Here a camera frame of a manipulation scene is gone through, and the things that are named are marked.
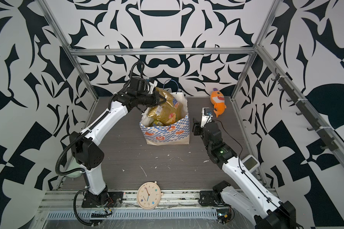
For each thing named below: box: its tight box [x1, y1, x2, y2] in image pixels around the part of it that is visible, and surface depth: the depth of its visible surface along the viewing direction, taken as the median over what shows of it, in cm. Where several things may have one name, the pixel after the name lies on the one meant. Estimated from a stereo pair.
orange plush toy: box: [209, 87, 227, 118], surface depth 113 cm
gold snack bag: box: [147, 86, 183, 126], surface depth 79 cm
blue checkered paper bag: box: [139, 79, 190, 146], surface depth 81 cm
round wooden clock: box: [136, 180, 164, 210], surface depth 75 cm
